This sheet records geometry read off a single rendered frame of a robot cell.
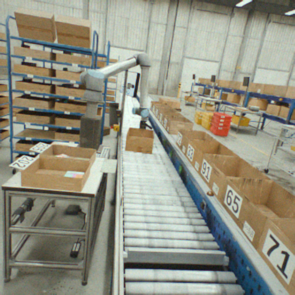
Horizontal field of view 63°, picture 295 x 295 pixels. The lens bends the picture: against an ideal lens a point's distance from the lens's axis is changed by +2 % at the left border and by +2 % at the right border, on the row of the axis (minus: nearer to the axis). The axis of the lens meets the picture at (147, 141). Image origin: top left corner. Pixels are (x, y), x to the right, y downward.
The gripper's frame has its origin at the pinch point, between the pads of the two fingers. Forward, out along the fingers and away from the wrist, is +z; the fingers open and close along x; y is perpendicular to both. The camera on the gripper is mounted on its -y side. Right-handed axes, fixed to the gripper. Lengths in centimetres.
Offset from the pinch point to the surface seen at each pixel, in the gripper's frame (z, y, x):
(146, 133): -6.4, -1.6, 8.6
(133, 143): -3.0, 16.0, 45.7
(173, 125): -18.4, -32.9, 6.0
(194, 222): 7, -16, 163
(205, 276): 7, -9, 202
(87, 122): -23, 62, 56
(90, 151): -1, 56, 77
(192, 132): -21, -45, 45
